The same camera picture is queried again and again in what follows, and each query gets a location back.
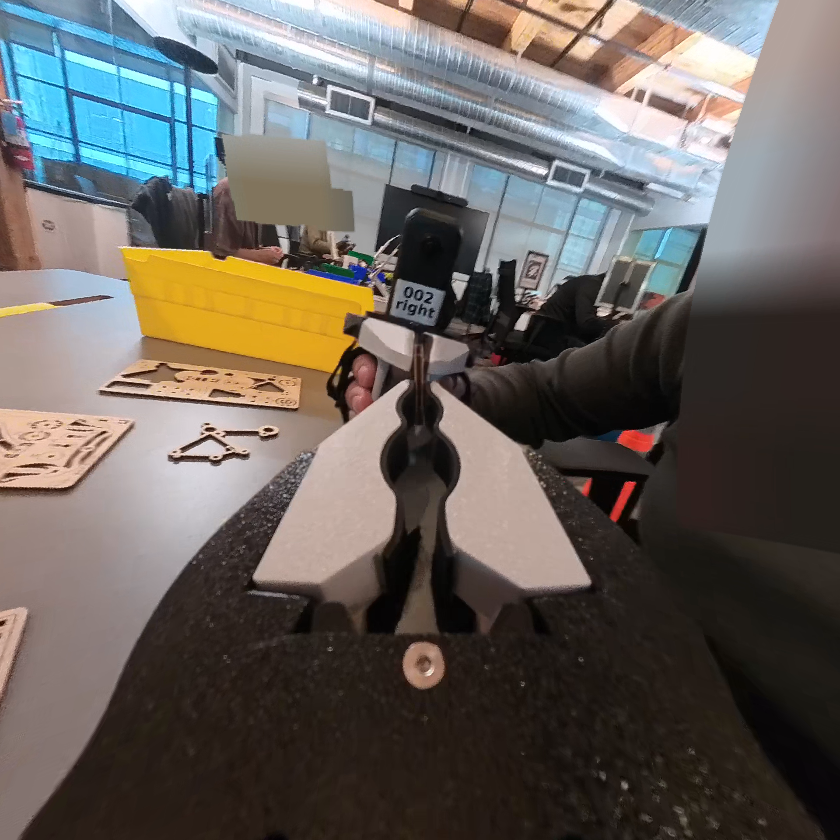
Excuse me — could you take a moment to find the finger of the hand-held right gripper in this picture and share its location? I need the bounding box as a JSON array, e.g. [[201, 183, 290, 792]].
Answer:
[[357, 318, 421, 385], [423, 333, 473, 383]]

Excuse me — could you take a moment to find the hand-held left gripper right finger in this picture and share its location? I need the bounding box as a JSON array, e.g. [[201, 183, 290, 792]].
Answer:
[[425, 381, 593, 635]]

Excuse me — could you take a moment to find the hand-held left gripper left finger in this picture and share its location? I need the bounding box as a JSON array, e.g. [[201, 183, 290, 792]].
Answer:
[[252, 381, 416, 632]]

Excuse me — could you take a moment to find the star-cutout wooden parts sheet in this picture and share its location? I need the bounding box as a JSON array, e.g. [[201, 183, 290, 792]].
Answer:
[[98, 359, 303, 410]]

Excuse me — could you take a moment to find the arc-pattern wooden parts sheet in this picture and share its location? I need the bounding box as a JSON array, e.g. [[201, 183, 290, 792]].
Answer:
[[0, 407, 136, 491]]

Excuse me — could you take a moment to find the slotted wooden parts sheet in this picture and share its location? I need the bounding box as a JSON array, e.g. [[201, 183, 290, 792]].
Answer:
[[0, 606, 29, 698]]

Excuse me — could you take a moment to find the person's right hand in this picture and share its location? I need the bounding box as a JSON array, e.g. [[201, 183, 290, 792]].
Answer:
[[345, 354, 379, 418]]

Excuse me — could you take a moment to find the black flat screen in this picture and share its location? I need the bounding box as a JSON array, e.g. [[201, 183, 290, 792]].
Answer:
[[376, 184, 490, 280]]

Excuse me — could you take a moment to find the plaid cloth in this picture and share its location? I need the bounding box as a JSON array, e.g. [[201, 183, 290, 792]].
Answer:
[[467, 270, 494, 323]]

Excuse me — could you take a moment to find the black office chair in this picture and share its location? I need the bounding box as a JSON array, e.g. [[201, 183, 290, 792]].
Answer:
[[489, 259, 526, 366], [535, 438, 660, 542]]

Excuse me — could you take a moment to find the yellow plastic bin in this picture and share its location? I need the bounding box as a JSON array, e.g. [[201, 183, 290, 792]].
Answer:
[[119, 246, 375, 374]]

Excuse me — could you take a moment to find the white vent grille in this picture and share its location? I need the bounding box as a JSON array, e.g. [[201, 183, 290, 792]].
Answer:
[[325, 84, 375, 125], [547, 159, 592, 193]]

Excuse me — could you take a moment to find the white monitor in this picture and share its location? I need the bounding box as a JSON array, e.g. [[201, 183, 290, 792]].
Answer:
[[596, 255, 658, 313]]

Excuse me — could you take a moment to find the person's torso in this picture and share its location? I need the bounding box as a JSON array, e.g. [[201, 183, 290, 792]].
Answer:
[[640, 423, 840, 828]]

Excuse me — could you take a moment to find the dark jacket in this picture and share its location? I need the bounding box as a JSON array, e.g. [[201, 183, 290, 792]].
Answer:
[[129, 176, 206, 252]]

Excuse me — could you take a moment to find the black floor lamp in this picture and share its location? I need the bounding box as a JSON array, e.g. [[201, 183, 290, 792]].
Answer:
[[153, 36, 219, 194]]

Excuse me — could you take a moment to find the red fire extinguisher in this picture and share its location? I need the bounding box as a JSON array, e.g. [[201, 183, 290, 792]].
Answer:
[[3, 107, 34, 172]]

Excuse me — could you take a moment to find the triangular wooden frame part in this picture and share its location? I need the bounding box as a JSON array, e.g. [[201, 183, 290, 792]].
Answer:
[[168, 423, 280, 464]]

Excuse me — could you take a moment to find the narrow silver ceiling duct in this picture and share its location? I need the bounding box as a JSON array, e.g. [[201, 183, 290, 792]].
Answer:
[[297, 84, 657, 214]]

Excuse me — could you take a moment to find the large silver ceiling duct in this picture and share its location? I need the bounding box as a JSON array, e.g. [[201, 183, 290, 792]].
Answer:
[[176, 0, 746, 175]]

